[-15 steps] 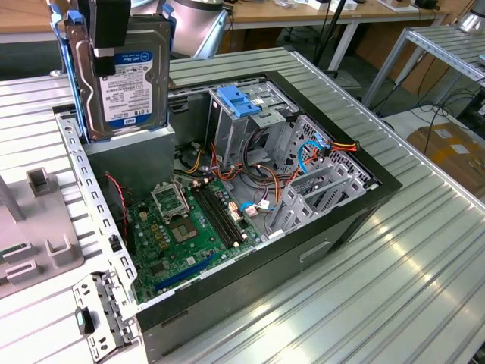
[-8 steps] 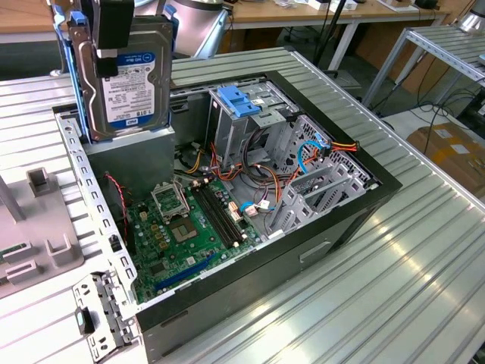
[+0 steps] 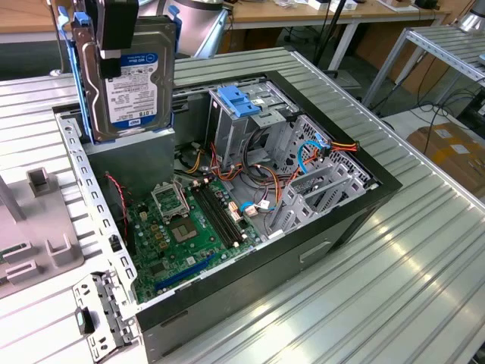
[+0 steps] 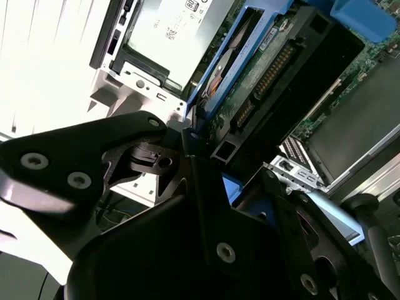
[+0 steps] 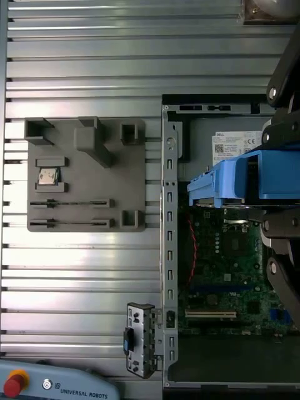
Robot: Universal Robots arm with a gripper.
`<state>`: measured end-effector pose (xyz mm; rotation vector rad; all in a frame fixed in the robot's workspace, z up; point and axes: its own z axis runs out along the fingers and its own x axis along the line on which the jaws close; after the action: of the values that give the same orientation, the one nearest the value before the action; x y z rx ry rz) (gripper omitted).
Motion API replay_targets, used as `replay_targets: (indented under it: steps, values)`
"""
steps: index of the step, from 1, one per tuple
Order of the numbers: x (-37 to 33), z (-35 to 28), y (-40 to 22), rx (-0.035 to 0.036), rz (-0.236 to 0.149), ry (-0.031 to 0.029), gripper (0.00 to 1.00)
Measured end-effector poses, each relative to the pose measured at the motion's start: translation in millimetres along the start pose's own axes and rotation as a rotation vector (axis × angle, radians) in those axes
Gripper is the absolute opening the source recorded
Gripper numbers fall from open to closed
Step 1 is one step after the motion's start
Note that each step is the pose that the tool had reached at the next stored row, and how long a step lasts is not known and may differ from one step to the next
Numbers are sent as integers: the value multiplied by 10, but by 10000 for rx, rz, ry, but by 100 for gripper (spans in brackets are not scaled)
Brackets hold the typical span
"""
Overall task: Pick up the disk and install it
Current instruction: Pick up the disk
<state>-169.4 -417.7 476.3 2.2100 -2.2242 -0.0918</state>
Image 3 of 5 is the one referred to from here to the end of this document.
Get black open PC case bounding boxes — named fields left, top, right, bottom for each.
left=52, top=70, right=403, bottom=364

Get red black fan wire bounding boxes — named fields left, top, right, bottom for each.
left=104, top=172, right=130, bottom=228

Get blue data wire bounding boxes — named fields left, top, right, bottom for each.
left=296, top=130, right=331, bottom=176

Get wooden block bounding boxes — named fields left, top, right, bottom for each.
left=378, top=0, right=412, bottom=11

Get yellow black supply wires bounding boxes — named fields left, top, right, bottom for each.
left=175, top=140, right=208, bottom=176

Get cardboard box with labels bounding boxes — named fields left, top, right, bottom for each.
left=406, top=121, right=485, bottom=193

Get hard disk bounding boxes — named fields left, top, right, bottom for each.
left=56, top=5, right=183, bottom=147

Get blue drive bay latch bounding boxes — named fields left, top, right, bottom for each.
left=217, top=86, right=262, bottom=119

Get black blue latch tab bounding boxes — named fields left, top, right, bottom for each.
left=74, top=306, right=95, bottom=335

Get black case fan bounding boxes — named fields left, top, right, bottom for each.
left=101, top=171, right=136, bottom=256

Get metal slat side table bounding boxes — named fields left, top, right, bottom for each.
left=361, top=24, right=485, bottom=111

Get blue expansion slot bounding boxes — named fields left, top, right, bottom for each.
left=154, top=253, right=218, bottom=293

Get metal socket cover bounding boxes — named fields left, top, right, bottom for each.
left=150, top=180, right=191, bottom=224

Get grey power supply unit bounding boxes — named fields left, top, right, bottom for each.
left=85, top=128, right=177, bottom=195

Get thick black wire loop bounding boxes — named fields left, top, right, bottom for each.
left=242, top=127, right=277, bottom=183

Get green motherboard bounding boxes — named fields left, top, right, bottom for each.
left=124, top=177, right=263, bottom=304

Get orange red wire bundle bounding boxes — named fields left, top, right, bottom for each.
left=209, top=142, right=289, bottom=206

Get red yellow power wire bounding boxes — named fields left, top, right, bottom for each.
left=287, top=139, right=360, bottom=183

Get green RAM stick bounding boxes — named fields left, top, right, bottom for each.
left=0, top=243, right=30, bottom=266

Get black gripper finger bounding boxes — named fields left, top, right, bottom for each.
left=96, top=0, right=139, bottom=79

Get grey parts rack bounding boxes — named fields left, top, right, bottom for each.
left=0, top=166, right=86, bottom=300

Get short blue board wire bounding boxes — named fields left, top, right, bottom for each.
left=240, top=199, right=272, bottom=218

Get black stand pole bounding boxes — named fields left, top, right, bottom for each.
left=313, top=0, right=349, bottom=73

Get CPU socket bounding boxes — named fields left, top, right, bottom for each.
left=168, top=216, right=201, bottom=244

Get black RAM slot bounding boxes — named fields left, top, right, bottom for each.
left=194, top=184, right=236, bottom=247
left=190, top=184, right=233, bottom=249
left=203, top=180, right=246, bottom=242
left=199, top=182, right=241, bottom=245

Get grey optical drive cage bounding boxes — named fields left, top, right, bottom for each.
left=206, top=80, right=301, bottom=171

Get wooden top desk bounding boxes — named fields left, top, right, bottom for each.
left=0, top=0, right=454, bottom=73

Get large brown box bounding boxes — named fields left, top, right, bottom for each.
left=355, top=20, right=446, bottom=94

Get grey metal disk bay cage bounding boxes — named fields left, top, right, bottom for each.
left=264, top=115, right=382, bottom=240

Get grey expansion bracket plate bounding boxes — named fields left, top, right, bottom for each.
left=71, top=270, right=140, bottom=361

